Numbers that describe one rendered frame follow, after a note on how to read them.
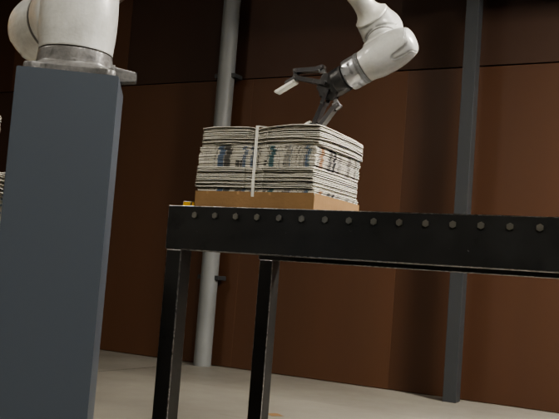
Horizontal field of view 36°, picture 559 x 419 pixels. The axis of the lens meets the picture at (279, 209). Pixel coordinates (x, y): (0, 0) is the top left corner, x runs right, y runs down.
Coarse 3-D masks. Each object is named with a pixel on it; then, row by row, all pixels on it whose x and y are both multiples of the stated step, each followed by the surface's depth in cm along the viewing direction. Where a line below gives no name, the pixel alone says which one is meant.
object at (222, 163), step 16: (208, 128) 244; (224, 128) 242; (240, 128) 239; (208, 144) 244; (224, 144) 241; (240, 144) 239; (208, 160) 243; (224, 160) 240; (240, 160) 238; (208, 176) 242; (224, 176) 239; (240, 176) 237
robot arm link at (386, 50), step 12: (372, 36) 237; (384, 36) 232; (396, 36) 230; (408, 36) 230; (372, 48) 232; (384, 48) 231; (396, 48) 230; (408, 48) 230; (360, 60) 234; (372, 60) 232; (384, 60) 231; (396, 60) 231; (408, 60) 233; (372, 72) 234; (384, 72) 234
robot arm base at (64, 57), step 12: (48, 48) 176; (60, 48) 175; (72, 48) 175; (84, 48) 176; (36, 60) 179; (48, 60) 175; (60, 60) 174; (72, 60) 174; (84, 60) 175; (96, 60) 177; (108, 60) 180; (96, 72) 174; (108, 72) 174; (120, 72) 182; (132, 72) 183; (132, 84) 184
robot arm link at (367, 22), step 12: (348, 0) 240; (360, 0) 240; (372, 0) 242; (360, 12) 242; (372, 12) 241; (384, 12) 241; (360, 24) 244; (372, 24) 241; (384, 24) 241; (396, 24) 242
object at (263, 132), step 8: (264, 128) 236; (264, 136) 235; (264, 144) 235; (248, 152) 237; (264, 152) 234; (248, 160) 237; (256, 160) 235; (264, 160) 234; (248, 168) 236; (256, 168) 235; (248, 176) 236; (256, 176) 234; (248, 184) 235; (256, 184) 234
